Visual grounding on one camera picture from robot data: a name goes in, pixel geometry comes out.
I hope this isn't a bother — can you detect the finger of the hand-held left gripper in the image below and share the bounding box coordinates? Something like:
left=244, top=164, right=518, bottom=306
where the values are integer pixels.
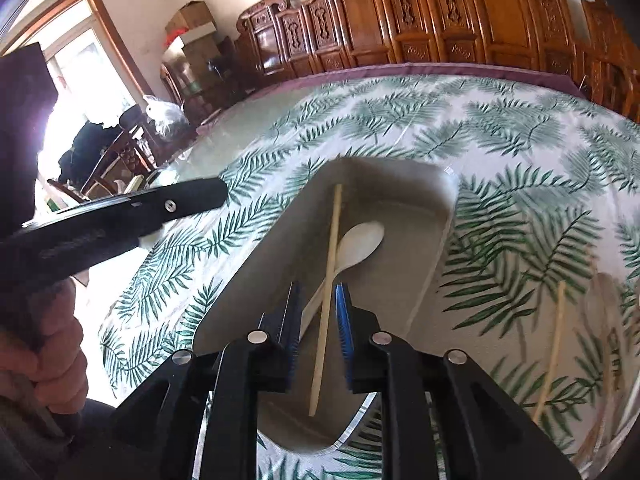
left=22, top=176, right=229, bottom=266

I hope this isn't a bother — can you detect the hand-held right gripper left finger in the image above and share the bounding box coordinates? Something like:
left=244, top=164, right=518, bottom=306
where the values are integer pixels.
left=112, top=281, right=306, bottom=480

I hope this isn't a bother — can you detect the leaf print tablecloth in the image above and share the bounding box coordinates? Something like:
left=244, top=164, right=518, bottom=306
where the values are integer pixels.
left=97, top=75, right=640, bottom=480

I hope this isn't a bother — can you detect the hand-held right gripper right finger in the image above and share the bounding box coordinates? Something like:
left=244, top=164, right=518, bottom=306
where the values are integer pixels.
left=335, top=283, right=582, bottom=480

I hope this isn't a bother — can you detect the clear plastic bag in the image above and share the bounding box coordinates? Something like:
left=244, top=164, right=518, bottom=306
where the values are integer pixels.
left=142, top=94, right=185, bottom=137

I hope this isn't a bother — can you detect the carved wooden cabinet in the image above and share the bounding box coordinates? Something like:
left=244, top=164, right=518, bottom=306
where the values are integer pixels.
left=235, top=0, right=640, bottom=122

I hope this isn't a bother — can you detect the black clothing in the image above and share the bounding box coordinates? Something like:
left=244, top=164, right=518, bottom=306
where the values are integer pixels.
left=57, top=119, right=127, bottom=182

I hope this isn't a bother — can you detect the grey utensil tray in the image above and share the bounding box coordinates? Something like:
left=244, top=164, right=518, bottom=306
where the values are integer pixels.
left=192, top=156, right=458, bottom=456

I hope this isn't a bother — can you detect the wooden chair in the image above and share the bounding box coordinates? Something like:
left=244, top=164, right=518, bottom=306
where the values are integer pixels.
left=47, top=110, right=157, bottom=202

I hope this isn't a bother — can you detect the wooden chopstick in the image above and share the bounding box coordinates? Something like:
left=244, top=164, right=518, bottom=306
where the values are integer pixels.
left=309, top=184, right=344, bottom=417
left=531, top=280, right=567, bottom=423

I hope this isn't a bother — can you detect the wooden door frame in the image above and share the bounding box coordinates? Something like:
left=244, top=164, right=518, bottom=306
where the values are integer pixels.
left=0, top=0, right=157, bottom=111

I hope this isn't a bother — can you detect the person's left hand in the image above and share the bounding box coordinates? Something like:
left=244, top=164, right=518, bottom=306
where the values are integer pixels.
left=0, top=279, right=90, bottom=417

